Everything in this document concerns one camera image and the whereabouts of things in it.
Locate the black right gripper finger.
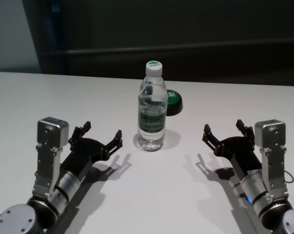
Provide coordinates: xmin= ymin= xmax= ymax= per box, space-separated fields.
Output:
xmin=235 ymin=119 xmax=256 ymax=147
xmin=202 ymin=123 xmax=225 ymax=156

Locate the clear plastic water bottle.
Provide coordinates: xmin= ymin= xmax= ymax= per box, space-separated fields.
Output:
xmin=137 ymin=61 xmax=167 ymax=152

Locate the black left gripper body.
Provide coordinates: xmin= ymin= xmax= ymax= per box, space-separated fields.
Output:
xmin=61 ymin=138 xmax=102 ymax=177

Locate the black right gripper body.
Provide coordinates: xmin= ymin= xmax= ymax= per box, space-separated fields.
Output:
xmin=216 ymin=136 xmax=262 ymax=180

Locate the green YES push button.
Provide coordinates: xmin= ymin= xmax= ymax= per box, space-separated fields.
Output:
xmin=165 ymin=89 xmax=183 ymax=117

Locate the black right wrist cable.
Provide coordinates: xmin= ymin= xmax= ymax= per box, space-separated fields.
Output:
xmin=284 ymin=170 xmax=294 ymax=184

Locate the grey horizontal rail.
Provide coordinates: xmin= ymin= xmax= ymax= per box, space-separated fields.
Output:
xmin=66 ymin=45 xmax=294 ymax=55

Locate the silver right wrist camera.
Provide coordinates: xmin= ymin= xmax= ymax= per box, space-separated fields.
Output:
xmin=254 ymin=119 xmax=289 ymax=195

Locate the dark grey partition panel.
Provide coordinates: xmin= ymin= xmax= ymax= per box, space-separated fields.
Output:
xmin=22 ymin=0 xmax=294 ymax=86

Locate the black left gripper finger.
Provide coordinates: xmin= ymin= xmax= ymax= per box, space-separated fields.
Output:
xmin=100 ymin=130 xmax=123 ymax=160
xmin=68 ymin=120 xmax=92 ymax=147

